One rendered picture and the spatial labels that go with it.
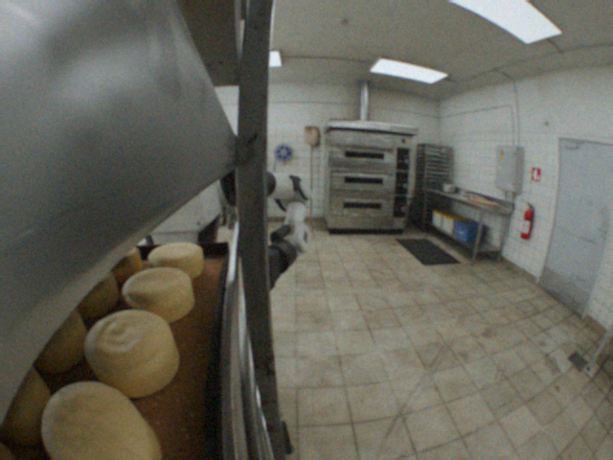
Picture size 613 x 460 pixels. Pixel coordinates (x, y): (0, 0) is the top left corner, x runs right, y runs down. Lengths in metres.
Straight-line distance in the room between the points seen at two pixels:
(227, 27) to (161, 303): 0.16
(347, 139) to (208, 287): 4.28
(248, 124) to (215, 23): 0.12
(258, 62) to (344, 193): 4.22
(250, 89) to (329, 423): 1.49
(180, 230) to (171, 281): 0.55
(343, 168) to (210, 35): 4.27
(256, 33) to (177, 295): 0.24
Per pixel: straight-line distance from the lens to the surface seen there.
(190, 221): 0.70
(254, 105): 0.25
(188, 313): 0.17
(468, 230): 4.29
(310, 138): 5.30
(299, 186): 0.95
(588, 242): 3.57
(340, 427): 1.51
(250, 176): 0.24
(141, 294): 0.16
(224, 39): 0.18
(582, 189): 3.63
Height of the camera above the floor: 1.31
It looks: 16 degrees down
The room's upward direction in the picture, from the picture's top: 1 degrees clockwise
